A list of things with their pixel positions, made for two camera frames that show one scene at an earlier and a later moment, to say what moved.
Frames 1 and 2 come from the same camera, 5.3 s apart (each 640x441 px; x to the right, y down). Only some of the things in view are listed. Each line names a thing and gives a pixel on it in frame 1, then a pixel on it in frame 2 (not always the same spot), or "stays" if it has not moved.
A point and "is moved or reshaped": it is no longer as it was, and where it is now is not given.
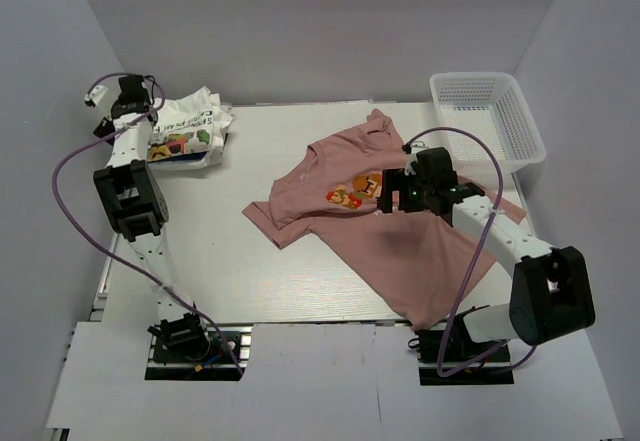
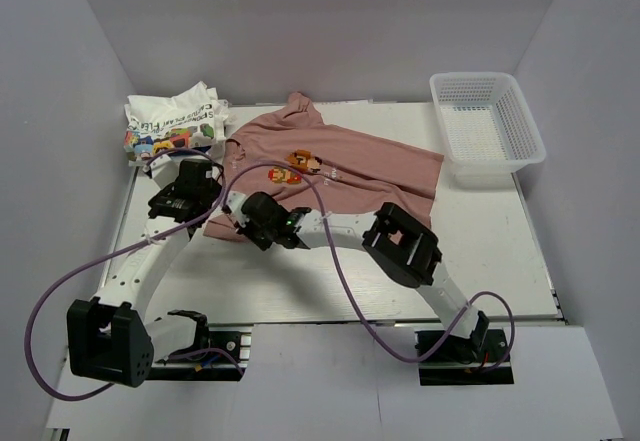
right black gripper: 396,180 to 245,228
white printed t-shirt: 190,131 stays
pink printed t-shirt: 324,201 is moved or reshaped
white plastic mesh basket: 490,105 stays
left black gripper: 104,127 to 169,192
